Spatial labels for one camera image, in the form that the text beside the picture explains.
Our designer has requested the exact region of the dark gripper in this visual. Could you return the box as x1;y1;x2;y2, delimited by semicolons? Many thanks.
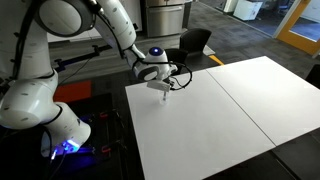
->
161;77;177;100

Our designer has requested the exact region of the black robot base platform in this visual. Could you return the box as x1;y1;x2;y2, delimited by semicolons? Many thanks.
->
0;92;135;180

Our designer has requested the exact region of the clear plastic measuring cup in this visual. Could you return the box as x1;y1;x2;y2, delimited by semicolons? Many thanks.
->
159;94;170;106

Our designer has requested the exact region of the black office chair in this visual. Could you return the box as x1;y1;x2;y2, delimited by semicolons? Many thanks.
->
304;63;320;90
164;48;190;76
179;28;213;58

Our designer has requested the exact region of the yellow floor tape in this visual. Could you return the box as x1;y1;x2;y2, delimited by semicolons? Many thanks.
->
208;54;225;67

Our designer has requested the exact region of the stainless steel appliance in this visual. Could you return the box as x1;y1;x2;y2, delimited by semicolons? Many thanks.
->
144;0;193;39

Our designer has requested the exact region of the red box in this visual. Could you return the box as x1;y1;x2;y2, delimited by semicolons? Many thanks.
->
53;79;93;104

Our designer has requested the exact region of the white storage cabinet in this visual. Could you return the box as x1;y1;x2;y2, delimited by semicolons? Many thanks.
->
232;0;264;22

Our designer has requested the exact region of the orange door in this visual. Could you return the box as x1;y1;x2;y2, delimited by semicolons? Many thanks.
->
275;0;320;56

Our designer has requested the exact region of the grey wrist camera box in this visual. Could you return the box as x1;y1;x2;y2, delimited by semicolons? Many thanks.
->
146;80;172;93

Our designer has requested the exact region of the black camera boom stand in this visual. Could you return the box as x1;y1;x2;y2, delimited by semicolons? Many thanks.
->
53;44;113;73

